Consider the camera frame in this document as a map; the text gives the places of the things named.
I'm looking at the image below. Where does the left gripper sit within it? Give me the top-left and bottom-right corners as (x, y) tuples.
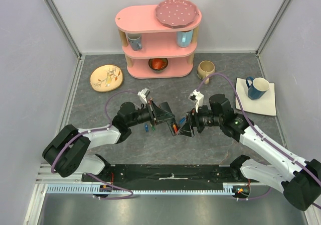
(127, 99), (175, 127)

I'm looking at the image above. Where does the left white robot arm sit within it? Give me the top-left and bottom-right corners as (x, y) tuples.
(42, 101), (175, 181)

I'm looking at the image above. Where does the red cup in bowl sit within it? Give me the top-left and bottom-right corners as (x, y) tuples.
(151, 59), (167, 70)

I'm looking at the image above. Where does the beige ceramic mug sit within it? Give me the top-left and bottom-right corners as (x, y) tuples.
(197, 60), (215, 80)

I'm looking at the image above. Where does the pink three-tier shelf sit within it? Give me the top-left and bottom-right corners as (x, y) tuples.
(115, 5), (202, 79)

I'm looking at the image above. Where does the yellow bird painted plate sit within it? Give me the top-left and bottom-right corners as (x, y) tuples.
(90, 64), (124, 92)

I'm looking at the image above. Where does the light blue mug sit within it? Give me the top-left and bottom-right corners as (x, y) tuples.
(177, 30), (193, 48)

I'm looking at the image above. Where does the grey mug on shelf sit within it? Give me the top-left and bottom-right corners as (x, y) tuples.
(127, 33), (142, 51)

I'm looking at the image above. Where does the dark blue mug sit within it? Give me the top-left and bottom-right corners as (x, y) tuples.
(245, 77), (270, 100)

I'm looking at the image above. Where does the white square plate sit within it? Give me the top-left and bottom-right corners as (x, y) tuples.
(235, 77), (277, 116)

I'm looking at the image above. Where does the pink dotted plate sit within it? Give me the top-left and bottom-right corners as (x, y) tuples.
(155, 0), (199, 29)

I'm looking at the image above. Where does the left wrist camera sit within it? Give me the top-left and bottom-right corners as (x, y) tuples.
(137, 88), (150, 104)

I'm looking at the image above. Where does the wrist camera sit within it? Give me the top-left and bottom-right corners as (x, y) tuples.
(137, 88), (150, 104)
(189, 89), (204, 112)

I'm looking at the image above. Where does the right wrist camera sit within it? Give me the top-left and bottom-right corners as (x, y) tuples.
(189, 89), (204, 112)

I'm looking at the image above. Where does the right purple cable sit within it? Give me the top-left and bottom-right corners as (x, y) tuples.
(197, 73), (321, 209)

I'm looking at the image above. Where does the light blue cable duct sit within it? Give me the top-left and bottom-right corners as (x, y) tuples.
(46, 184), (235, 195)

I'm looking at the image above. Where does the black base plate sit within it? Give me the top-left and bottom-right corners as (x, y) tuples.
(96, 164), (248, 183)

